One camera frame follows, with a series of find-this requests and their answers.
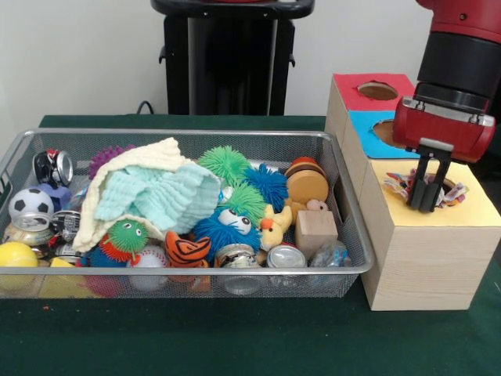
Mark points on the dark green table cloth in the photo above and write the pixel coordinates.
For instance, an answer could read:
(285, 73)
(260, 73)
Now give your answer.
(235, 337)

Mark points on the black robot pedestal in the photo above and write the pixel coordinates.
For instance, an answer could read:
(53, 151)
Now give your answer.
(227, 58)

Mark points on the confetti print cloth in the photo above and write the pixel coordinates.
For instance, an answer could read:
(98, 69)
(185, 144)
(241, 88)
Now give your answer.
(399, 184)

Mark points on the blue spiky ball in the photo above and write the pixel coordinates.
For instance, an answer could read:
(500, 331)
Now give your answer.
(268, 184)

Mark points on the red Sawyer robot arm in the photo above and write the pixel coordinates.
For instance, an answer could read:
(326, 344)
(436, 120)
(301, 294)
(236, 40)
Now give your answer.
(462, 58)

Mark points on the black and white soccer ball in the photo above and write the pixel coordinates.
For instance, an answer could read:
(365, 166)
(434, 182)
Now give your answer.
(30, 204)

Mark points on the cream muslin cloth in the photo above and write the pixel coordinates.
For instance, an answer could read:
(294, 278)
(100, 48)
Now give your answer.
(133, 154)

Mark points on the yellow tennis ball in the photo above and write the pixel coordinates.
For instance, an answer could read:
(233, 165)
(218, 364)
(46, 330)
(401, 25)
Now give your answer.
(17, 254)

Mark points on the wooden box with three holes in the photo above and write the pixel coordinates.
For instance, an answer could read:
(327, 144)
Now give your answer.
(430, 266)

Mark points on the green spiky ball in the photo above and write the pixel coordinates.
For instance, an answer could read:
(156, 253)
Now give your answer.
(223, 162)

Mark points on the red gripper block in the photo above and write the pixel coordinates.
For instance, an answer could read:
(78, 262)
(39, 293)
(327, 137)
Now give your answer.
(442, 129)

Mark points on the orange tiger striped toy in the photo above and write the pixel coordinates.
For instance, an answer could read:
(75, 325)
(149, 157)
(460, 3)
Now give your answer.
(186, 248)

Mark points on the toy burger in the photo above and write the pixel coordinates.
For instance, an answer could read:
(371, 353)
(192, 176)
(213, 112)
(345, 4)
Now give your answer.
(307, 182)

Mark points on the yellow plush duck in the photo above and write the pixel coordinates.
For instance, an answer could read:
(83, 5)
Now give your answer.
(274, 231)

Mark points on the blue furry monster toy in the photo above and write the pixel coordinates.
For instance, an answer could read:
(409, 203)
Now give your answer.
(227, 231)

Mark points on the plain wooden cube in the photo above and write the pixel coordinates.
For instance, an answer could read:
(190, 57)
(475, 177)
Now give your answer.
(315, 231)

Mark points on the green spiky monster toy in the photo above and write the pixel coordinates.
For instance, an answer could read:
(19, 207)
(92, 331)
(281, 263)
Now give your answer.
(125, 235)

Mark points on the light blue muslin cloth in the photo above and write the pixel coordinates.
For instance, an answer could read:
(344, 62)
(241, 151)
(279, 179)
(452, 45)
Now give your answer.
(172, 196)

